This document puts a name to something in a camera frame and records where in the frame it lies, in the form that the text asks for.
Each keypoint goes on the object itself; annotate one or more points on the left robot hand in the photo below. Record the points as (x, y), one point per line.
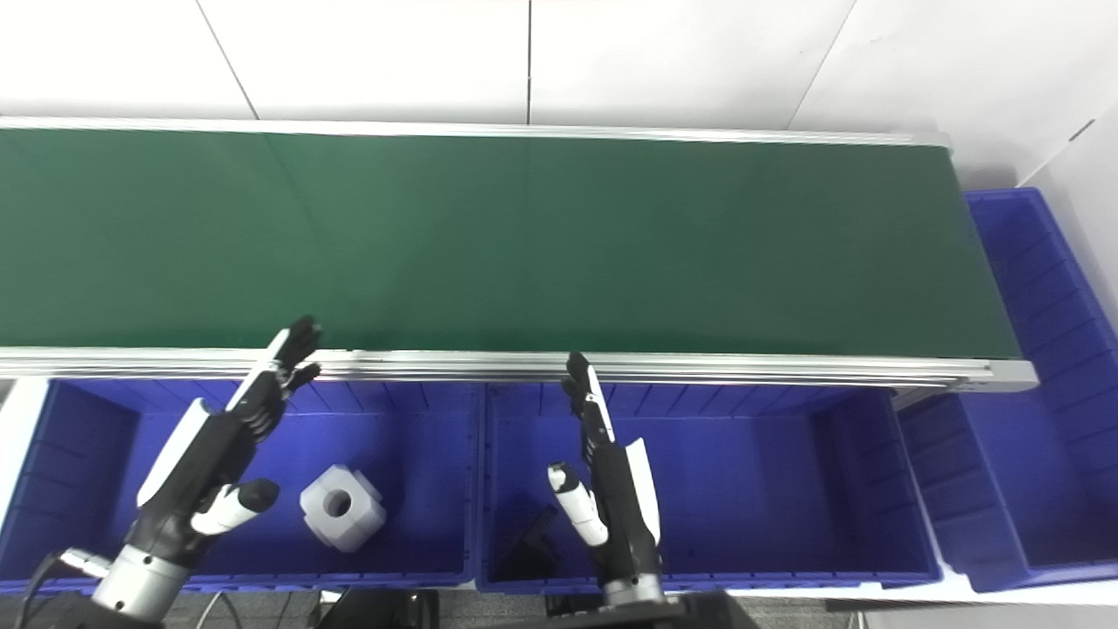
(205, 463)

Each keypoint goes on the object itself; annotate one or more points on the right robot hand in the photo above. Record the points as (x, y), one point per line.
(624, 507)

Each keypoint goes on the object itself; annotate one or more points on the white plastic part with hole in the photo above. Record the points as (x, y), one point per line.
(345, 511)

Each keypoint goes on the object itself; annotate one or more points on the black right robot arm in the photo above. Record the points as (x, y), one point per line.
(646, 611)

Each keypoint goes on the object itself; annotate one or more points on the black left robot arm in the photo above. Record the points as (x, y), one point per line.
(140, 585)

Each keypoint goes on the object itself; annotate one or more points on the black plastic part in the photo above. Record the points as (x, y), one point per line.
(528, 550)

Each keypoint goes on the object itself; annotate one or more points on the blue plastic bin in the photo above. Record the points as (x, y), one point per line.
(760, 498)
(1039, 472)
(410, 489)

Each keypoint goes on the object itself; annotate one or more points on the green conveyor belt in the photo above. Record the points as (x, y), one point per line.
(541, 245)
(742, 369)

